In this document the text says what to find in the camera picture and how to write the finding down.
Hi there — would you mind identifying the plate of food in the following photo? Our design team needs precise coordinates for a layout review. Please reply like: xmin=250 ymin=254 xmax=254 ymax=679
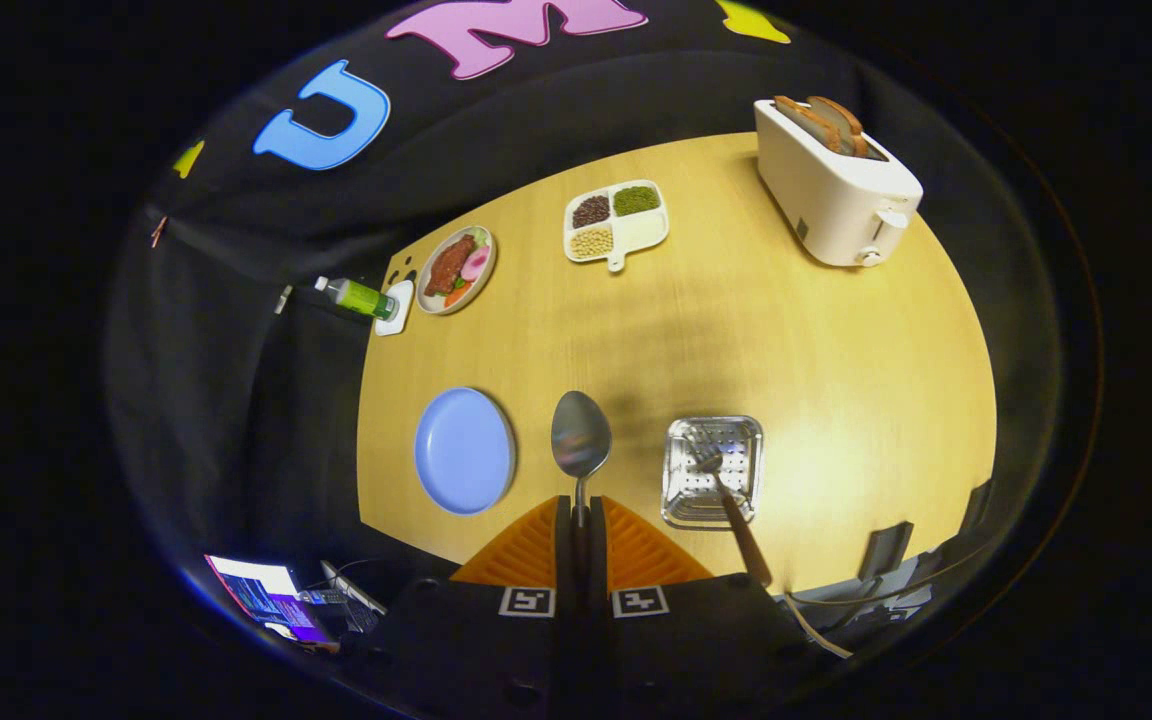
xmin=415 ymin=224 xmax=498 ymax=317

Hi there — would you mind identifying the open laptop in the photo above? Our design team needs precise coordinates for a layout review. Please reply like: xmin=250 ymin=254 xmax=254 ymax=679
xmin=203 ymin=554 xmax=334 ymax=646

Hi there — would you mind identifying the metal wire basket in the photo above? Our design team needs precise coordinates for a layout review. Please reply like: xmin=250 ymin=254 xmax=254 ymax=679
xmin=660 ymin=414 xmax=766 ymax=531

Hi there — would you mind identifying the white divided bean tray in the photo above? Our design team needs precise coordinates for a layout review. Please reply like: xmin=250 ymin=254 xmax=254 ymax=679
xmin=563 ymin=179 xmax=671 ymax=274

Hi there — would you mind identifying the brown toast slice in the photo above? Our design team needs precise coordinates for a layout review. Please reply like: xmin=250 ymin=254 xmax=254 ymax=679
xmin=807 ymin=95 xmax=871 ymax=159
xmin=773 ymin=94 xmax=843 ymax=154

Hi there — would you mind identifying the wooden handled fork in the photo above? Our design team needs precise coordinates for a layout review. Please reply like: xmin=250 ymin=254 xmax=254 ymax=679
xmin=690 ymin=448 xmax=774 ymax=590

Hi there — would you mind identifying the blue plate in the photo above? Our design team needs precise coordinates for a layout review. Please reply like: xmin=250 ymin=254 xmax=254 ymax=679
xmin=413 ymin=386 xmax=518 ymax=517

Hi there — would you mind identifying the white cable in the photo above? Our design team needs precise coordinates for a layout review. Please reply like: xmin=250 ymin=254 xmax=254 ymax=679
xmin=779 ymin=593 xmax=854 ymax=661

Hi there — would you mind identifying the black backdrop cloth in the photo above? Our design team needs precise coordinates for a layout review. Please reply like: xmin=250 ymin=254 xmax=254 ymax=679
xmin=106 ymin=0 xmax=947 ymax=601

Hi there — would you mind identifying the white toaster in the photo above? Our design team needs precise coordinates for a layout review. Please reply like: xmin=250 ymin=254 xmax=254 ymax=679
xmin=753 ymin=97 xmax=926 ymax=269

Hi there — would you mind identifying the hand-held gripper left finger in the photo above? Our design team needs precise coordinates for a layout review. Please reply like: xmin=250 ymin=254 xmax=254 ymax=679
xmin=366 ymin=495 xmax=577 ymax=720

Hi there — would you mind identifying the green drink bottle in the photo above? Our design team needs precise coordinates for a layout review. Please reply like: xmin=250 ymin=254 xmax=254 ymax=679
xmin=314 ymin=275 xmax=400 ymax=322

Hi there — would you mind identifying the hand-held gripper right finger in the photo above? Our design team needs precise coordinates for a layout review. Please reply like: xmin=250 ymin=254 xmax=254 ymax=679
xmin=588 ymin=495 xmax=842 ymax=720

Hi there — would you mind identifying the metal spoon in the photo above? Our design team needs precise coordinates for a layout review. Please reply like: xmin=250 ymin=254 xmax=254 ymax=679
xmin=549 ymin=389 xmax=614 ymax=531

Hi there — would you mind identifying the white square coaster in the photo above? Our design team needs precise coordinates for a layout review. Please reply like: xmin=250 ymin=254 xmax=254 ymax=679
xmin=374 ymin=279 xmax=416 ymax=338

